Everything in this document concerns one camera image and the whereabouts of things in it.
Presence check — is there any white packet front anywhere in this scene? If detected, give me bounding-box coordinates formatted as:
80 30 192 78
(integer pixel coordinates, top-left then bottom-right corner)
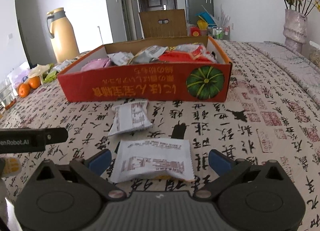
109 138 195 183

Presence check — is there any red snack bag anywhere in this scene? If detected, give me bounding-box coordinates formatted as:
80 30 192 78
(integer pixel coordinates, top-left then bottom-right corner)
158 44 217 63

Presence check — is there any wooden chair back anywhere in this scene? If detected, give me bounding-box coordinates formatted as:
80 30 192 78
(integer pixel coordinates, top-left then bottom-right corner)
139 9 188 38

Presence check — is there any green packet on table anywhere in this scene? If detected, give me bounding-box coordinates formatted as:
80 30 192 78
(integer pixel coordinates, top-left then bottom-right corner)
43 70 58 83

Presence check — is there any pink snack packet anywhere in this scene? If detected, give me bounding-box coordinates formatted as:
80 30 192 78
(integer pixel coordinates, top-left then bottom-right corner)
80 58 112 72

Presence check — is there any orange fruit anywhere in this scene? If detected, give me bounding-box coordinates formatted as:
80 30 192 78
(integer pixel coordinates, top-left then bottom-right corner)
18 83 30 98
28 76 41 89

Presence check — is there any yellow thermos jug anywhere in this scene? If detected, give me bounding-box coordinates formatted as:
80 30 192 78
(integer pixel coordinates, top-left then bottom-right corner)
46 7 80 63

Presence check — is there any cream crumpled bag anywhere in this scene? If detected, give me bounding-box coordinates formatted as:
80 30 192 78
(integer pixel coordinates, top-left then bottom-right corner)
28 64 50 79

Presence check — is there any white packet near box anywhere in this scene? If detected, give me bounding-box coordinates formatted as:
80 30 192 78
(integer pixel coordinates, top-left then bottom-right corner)
108 100 152 136

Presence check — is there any pink textured vase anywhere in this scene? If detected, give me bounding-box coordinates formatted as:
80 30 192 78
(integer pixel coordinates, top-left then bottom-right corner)
283 9 308 53

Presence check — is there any red cardboard snack box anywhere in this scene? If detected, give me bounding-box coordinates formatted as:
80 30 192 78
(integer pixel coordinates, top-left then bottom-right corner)
57 36 233 102

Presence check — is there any wire storage rack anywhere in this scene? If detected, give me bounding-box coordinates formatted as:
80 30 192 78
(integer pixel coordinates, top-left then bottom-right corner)
212 26 230 40

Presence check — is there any grey folded table runner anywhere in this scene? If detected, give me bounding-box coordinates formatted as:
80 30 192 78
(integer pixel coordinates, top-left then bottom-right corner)
248 41 320 105

